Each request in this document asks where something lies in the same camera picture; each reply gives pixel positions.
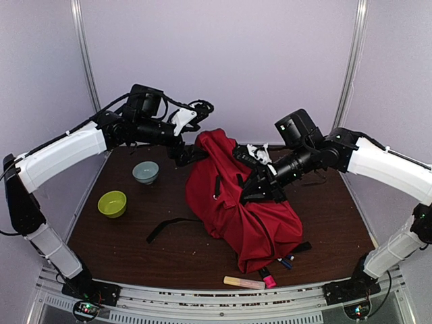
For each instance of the lime green bowl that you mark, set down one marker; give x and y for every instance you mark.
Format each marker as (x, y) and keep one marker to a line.
(112, 204)

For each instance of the left aluminium frame post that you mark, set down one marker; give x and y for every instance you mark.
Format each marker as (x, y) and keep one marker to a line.
(78, 21)

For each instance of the aluminium frame post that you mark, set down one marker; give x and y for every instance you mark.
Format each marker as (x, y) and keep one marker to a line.
(78, 21)
(357, 42)

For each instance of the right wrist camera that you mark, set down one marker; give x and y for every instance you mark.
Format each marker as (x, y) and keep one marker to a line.
(251, 155)

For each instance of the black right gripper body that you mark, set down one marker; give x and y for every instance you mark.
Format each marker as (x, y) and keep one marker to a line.
(268, 180)

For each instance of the blue capped marker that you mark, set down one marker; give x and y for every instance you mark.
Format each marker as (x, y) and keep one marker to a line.
(285, 263)

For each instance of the red student backpack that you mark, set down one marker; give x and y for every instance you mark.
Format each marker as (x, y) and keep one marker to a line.
(258, 232)

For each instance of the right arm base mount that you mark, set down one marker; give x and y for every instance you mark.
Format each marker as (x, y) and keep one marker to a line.
(337, 292)

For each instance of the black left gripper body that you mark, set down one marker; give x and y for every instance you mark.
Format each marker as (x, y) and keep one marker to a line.
(174, 152)

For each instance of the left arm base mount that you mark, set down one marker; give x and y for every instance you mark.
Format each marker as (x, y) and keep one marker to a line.
(100, 293)

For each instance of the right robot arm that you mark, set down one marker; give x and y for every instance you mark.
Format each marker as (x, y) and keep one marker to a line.
(357, 154)

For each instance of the beige highlighter marker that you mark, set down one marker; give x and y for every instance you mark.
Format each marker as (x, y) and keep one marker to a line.
(244, 283)

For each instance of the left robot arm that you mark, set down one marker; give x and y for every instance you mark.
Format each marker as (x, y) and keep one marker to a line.
(143, 115)

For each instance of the pink black highlighter marker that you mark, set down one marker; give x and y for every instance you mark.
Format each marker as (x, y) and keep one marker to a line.
(267, 277)

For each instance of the right aluminium frame post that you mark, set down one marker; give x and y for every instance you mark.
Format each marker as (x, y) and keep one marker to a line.
(357, 42)

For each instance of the light blue ceramic bowl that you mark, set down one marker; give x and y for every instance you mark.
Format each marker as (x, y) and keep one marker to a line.
(146, 172)

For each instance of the front aluminium rail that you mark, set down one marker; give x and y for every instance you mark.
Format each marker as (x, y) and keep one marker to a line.
(291, 304)

